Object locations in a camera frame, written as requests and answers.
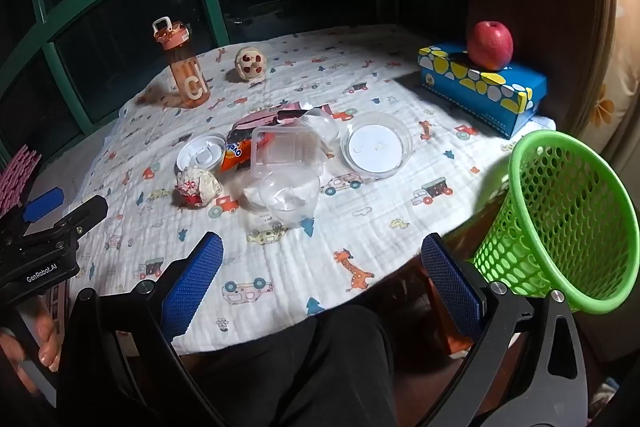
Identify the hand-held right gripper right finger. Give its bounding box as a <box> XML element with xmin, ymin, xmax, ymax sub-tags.
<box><xmin>421</xmin><ymin>233</ymin><xmax>588</xmax><ymax>427</ymax></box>

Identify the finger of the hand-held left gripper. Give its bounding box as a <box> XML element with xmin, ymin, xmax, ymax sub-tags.
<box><xmin>22</xmin><ymin>188</ymin><xmax>65</xmax><ymax>224</ymax></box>
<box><xmin>55</xmin><ymin>195</ymin><xmax>109</xmax><ymax>239</ymax></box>

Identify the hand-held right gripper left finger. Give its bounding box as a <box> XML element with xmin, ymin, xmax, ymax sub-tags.
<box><xmin>59</xmin><ymin>232</ymin><xmax>236</xmax><ymax>427</ymax></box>

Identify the paper ball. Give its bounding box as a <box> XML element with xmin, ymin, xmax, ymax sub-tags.
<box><xmin>174</xmin><ymin>165</ymin><xmax>222</xmax><ymax>208</ymax></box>

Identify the clear plastic cup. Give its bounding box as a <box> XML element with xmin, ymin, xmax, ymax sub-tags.
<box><xmin>260</xmin><ymin>167</ymin><xmax>321</xmax><ymax>228</ymax></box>

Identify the small white round cup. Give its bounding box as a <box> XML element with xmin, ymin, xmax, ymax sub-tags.
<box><xmin>175</xmin><ymin>133</ymin><xmax>228</xmax><ymax>168</ymax></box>

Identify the orange snack packet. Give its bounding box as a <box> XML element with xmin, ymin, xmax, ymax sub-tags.
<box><xmin>218</xmin><ymin>127</ymin><xmax>273</xmax><ymax>172</ymax></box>

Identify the green plastic basket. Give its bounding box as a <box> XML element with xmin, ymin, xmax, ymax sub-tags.
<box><xmin>470</xmin><ymin>130</ymin><xmax>640</xmax><ymax>314</ymax></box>

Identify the clear square plastic container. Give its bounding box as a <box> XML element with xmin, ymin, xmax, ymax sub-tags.
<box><xmin>250</xmin><ymin>126</ymin><xmax>328</xmax><ymax>180</ymax></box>

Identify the clear round container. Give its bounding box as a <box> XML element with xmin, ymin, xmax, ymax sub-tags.
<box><xmin>340</xmin><ymin>111</ymin><xmax>414</xmax><ymax>180</ymax></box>

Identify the pink snack packet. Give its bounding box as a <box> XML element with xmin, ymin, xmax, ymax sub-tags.
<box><xmin>232</xmin><ymin>104</ymin><xmax>333</xmax><ymax>132</ymax></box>

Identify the person's left hand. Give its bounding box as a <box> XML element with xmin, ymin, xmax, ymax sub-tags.
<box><xmin>0</xmin><ymin>302</ymin><xmax>64</xmax><ymax>395</ymax></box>

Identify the pink lattice object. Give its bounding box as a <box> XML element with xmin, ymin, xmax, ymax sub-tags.
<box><xmin>0</xmin><ymin>147</ymin><xmax>41</xmax><ymax>218</ymax></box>

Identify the brown wooden table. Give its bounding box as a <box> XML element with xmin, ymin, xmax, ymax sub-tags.
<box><xmin>380</xmin><ymin>197</ymin><xmax>511</xmax><ymax>355</ymax></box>

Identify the person's black pants leg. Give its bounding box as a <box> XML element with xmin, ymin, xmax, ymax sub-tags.
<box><xmin>170</xmin><ymin>304</ymin><xmax>476</xmax><ymax>427</ymax></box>

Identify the orange water bottle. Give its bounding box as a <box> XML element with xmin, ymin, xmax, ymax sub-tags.
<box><xmin>152</xmin><ymin>17</ymin><xmax>208</xmax><ymax>109</ymax></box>

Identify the blue spotted tissue box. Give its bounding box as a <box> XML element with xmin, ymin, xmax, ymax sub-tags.
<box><xmin>418</xmin><ymin>42</ymin><xmax>548</xmax><ymax>140</ymax></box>

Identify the cream skull toy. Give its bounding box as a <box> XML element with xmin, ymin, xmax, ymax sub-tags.
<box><xmin>234</xmin><ymin>46</ymin><xmax>268</xmax><ymax>82</ymax></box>

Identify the red apple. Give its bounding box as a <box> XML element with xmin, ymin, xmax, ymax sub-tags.
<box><xmin>467</xmin><ymin>21</ymin><xmax>514</xmax><ymax>72</ymax></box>

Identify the cream flowered curtain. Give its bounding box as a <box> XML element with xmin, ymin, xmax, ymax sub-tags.
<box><xmin>570</xmin><ymin>0</ymin><xmax>640</xmax><ymax>188</ymax></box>

